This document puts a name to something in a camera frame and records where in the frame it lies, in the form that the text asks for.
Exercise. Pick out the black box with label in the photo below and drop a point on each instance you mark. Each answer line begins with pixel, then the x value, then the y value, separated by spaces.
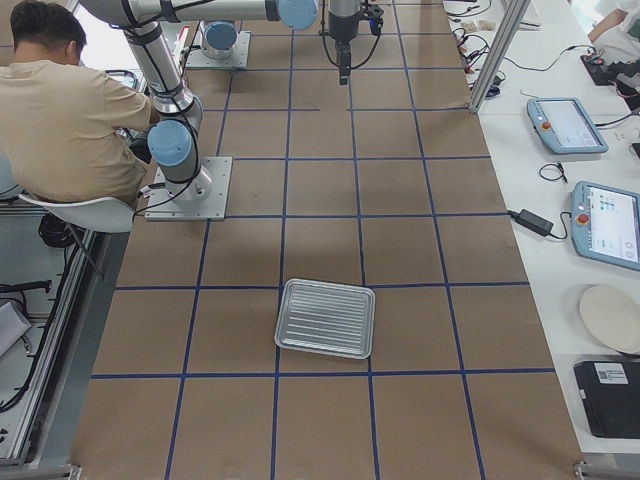
pixel 609 391

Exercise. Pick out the beige round plate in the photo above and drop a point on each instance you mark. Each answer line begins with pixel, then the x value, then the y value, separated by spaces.
pixel 611 317

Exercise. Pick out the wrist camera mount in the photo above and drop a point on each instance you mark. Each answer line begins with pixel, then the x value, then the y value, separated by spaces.
pixel 373 15

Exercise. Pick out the aluminium frame post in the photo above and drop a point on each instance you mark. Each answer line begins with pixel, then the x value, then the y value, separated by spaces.
pixel 508 27

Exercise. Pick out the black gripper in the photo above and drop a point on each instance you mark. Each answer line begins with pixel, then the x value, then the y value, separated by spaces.
pixel 341 27

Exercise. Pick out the silver ridged metal tray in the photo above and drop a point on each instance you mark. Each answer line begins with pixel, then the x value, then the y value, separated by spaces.
pixel 326 318

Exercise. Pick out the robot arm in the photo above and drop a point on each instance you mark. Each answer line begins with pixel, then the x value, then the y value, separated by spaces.
pixel 173 142
pixel 339 22

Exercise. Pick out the seated person beige shirt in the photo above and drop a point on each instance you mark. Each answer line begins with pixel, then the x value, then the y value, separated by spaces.
pixel 60 120

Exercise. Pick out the black power adapter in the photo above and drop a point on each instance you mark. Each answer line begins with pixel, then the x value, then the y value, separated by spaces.
pixel 531 222

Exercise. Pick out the white chair seat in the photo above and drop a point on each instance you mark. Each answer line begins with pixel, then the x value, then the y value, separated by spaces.
pixel 106 214

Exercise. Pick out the lower blue teach pendant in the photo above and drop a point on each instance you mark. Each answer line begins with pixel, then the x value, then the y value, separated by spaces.
pixel 605 224

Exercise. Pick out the upper blue teach pendant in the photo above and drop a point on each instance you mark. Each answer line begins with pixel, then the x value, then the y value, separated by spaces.
pixel 564 126

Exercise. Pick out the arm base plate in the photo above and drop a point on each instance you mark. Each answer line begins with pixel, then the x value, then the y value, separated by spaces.
pixel 203 56
pixel 204 199

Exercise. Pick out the blue teach pendant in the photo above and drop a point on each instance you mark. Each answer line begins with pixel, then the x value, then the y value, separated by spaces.
pixel 564 126
pixel 605 224

